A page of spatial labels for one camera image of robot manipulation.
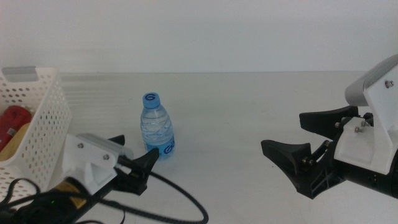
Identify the small water bottle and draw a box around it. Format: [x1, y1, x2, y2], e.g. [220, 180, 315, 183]
[140, 92, 176, 159]

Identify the clear bottle of yellow liquid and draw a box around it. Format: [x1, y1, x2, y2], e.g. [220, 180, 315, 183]
[0, 123, 32, 162]

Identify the red soda can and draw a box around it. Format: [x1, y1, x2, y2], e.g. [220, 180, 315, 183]
[0, 105, 32, 152]

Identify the white perforated plastic basket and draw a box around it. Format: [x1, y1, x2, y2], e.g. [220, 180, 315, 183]
[0, 65, 73, 200]

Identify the thick black camera cable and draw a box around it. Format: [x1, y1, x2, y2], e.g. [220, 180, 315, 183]
[101, 155, 210, 224]

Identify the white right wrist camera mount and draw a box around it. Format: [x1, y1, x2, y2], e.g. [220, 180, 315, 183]
[334, 53, 398, 175]

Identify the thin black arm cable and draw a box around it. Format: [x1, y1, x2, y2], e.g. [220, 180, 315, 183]
[0, 178, 43, 215]

